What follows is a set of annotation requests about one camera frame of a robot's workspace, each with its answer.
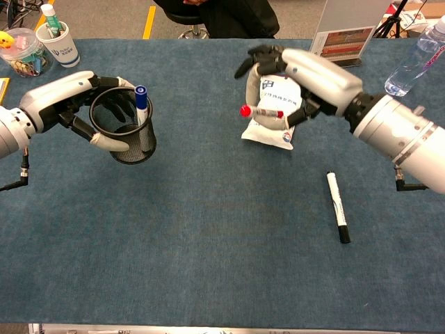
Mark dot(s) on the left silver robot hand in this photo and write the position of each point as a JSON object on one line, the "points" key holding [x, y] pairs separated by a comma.
{"points": [[52, 94]]}

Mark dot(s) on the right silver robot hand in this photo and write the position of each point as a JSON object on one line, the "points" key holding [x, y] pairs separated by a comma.
{"points": [[323, 80]]}

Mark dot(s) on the white printed plastic bag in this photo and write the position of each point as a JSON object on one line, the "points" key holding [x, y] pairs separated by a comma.
{"points": [[278, 94]]}

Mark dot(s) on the red cap whiteboard marker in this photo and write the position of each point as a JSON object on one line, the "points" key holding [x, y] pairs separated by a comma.
{"points": [[246, 111]]}

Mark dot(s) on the blue cap whiteboard marker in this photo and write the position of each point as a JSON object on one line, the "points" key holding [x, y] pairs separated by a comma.
{"points": [[140, 101]]}

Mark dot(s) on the black mesh pen holder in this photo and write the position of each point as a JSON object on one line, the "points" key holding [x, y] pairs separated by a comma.
{"points": [[135, 149]]}

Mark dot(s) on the black cap whiteboard marker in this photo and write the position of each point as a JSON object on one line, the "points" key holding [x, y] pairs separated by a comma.
{"points": [[337, 205]]}

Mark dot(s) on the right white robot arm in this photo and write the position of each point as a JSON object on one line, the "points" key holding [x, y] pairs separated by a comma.
{"points": [[400, 128]]}

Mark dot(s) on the white paper cup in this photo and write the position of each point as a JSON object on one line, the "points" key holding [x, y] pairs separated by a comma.
{"points": [[64, 52]]}

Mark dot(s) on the clear jar of clips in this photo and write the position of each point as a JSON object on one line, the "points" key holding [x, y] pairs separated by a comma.
{"points": [[24, 59]]}

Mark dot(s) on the yellow duck toy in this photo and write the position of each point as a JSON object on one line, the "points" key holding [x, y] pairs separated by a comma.
{"points": [[6, 40]]}

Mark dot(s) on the green white glue tube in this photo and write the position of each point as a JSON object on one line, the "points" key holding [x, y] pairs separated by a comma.
{"points": [[52, 19]]}

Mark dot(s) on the black tripod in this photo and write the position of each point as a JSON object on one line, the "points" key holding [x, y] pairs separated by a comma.
{"points": [[389, 21]]}

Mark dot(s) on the clear plastic water bottle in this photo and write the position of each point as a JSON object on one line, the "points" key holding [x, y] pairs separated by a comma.
{"points": [[413, 59]]}

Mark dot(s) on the person in black clothes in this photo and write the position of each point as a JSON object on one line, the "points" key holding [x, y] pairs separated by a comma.
{"points": [[236, 17]]}

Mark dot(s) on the cardboard box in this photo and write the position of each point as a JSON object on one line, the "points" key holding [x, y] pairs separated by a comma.
{"points": [[431, 8]]}

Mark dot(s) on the black stool chrome base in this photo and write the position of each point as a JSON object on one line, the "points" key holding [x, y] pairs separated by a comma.
{"points": [[194, 33]]}

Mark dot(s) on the blue felt table cloth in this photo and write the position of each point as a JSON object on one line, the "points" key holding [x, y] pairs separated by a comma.
{"points": [[208, 243]]}

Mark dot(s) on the aluminium table edge rail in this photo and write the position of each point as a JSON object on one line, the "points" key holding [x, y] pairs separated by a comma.
{"points": [[174, 330]]}

